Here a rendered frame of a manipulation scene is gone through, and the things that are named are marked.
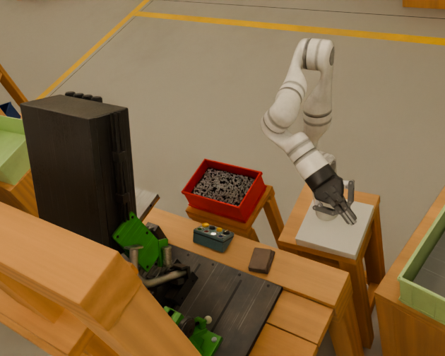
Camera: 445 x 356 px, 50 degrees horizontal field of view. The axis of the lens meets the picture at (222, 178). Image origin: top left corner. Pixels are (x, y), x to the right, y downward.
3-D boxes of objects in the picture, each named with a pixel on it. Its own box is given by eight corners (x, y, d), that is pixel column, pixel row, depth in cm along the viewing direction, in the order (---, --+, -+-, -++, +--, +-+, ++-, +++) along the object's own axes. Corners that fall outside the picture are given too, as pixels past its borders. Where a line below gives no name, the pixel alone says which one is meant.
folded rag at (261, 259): (256, 249, 188) (254, 245, 186) (275, 252, 184) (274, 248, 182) (248, 271, 182) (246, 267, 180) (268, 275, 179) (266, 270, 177)
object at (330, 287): (86, 197, 260) (72, 179, 250) (354, 292, 181) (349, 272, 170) (69, 217, 254) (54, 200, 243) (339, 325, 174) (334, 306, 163)
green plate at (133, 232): (151, 244, 185) (118, 208, 174) (165, 247, 179) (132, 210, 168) (134, 268, 180) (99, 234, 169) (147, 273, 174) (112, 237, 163)
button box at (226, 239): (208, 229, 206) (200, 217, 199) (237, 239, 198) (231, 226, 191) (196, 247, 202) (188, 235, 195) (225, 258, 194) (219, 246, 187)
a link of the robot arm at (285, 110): (273, 107, 118) (290, 75, 127) (256, 126, 125) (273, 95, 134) (295, 124, 119) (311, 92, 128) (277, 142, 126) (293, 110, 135)
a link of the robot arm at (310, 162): (336, 159, 128) (322, 140, 129) (328, 162, 117) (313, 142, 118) (309, 179, 131) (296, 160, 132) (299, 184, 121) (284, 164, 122)
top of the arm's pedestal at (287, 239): (307, 186, 213) (305, 181, 210) (380, 200, 197) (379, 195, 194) (279, 245, 197) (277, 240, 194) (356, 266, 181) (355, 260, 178)
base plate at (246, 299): (82, 212, 234) (80, 210, 232) (283, 289, 176) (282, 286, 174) (23, 284, 214) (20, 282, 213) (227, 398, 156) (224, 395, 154)
